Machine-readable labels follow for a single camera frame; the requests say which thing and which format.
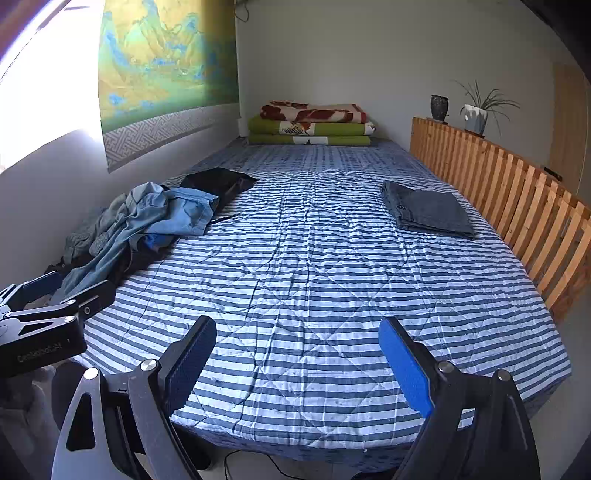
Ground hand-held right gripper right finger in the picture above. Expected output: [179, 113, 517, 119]
[379, 316, 543, 480]

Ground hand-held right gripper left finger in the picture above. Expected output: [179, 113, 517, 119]
[51, 315, 218, 480]

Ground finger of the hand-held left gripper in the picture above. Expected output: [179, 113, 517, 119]
[0, 270, 64, 315]
[46, 279, 117, 324]

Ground bright blue garment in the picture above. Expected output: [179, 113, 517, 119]
[139, 233, 172, 251]

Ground person's left hand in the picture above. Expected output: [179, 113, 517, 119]
[0, 366, 62, 446]

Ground dark cloth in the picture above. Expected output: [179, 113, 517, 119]
[45, 244, 177, 289]

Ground grey green garment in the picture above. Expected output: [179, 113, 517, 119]
[62, 191, 139, 265]

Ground pile of blue grey clothes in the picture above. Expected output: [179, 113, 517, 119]
[60, 182, 221, 297]

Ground blue striped bed quilt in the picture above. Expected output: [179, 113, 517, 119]
[69, 138, 574, 472]

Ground folded dark grey pants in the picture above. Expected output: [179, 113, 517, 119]
[380, 180, 476, 241]

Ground black garment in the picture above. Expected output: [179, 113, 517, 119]
[179, 168, 257, 219]

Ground green red patterned pillow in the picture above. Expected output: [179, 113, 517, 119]
[247, 115, 378, 147]

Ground potted plant in white pot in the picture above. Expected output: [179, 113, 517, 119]
[452, 79, 520, 137]

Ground dark ceramic vase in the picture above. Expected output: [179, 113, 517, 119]
[430, 94, 450, 123]

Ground red white folded blanket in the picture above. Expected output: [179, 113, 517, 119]
[260, 102, 368, 124]

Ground wooden door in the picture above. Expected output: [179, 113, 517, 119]
[551, 62, 590, 195]

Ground black floor cable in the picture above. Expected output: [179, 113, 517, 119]
[223, 450, 305, 480]

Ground wooden slatted bed rail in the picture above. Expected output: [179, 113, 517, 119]
[410, 116, 579, 324]

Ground landscape wall tapestry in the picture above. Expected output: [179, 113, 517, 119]
[98, 0, 241, 174]

